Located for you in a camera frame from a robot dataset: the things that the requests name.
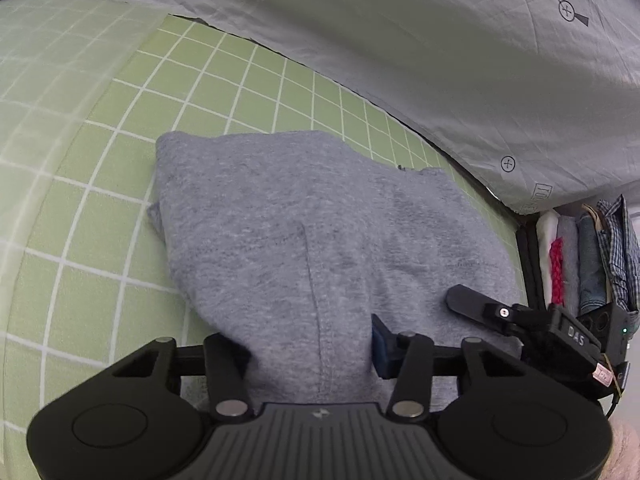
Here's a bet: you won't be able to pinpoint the grey carrot print sheet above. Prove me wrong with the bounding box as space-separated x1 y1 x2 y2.
0 0 640 217

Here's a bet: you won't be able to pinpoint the bare operator hand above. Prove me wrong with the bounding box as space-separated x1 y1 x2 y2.
599 418 640 480

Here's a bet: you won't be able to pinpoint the blue checked shirt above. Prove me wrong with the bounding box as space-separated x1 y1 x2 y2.
597 195 639 318

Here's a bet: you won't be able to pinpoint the black folded garment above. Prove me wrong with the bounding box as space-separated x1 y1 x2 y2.
515 217 546 310

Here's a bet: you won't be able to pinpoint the grey zip hoodie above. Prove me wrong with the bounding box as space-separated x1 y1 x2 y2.
149 131 521 404

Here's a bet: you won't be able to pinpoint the folded grey garment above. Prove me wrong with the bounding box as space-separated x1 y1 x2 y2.
558 216 579 316

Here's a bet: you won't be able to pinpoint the white folded garment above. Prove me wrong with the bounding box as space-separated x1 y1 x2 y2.
536 209 560 307

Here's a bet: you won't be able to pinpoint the folded blue jeans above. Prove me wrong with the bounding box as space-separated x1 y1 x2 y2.
577 212 610 315

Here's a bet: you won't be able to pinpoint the beige folded garment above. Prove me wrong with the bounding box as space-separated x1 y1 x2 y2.
582 203 605 232

